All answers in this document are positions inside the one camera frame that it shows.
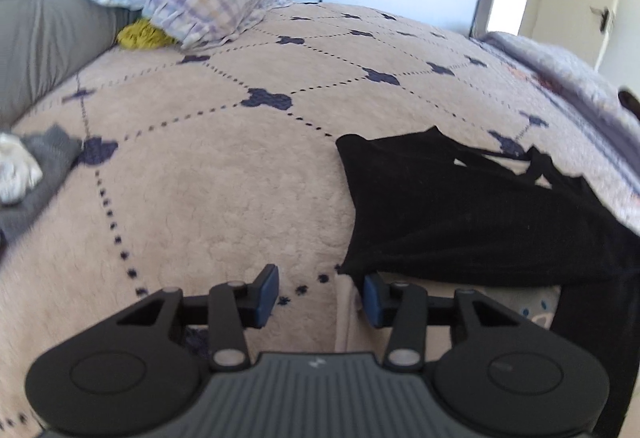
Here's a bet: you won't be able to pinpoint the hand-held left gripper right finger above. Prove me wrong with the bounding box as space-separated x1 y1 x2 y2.
363 273 538 372

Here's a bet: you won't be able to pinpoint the white garment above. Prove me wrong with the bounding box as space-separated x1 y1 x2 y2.
0 133 44 205

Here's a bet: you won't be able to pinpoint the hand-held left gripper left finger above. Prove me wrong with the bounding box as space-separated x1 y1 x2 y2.
105 264 280 372

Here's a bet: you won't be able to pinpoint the folded lavender quilt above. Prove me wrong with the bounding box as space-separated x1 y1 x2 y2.
480 31 640 239

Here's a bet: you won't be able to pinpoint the grey garment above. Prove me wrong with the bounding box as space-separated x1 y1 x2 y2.
0 125 83 244

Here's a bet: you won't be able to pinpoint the cream cat-print sweatshirt black sleeves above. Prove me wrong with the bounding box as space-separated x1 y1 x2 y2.
334 127 640 438

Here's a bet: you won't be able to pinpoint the grey padded headboard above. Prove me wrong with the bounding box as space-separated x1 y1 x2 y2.
0 0 171 126

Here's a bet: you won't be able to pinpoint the dark brown garment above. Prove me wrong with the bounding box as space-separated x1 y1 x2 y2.
618 90 640 121

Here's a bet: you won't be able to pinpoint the yellow cloth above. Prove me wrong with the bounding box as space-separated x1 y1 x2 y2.
116 18 181 50

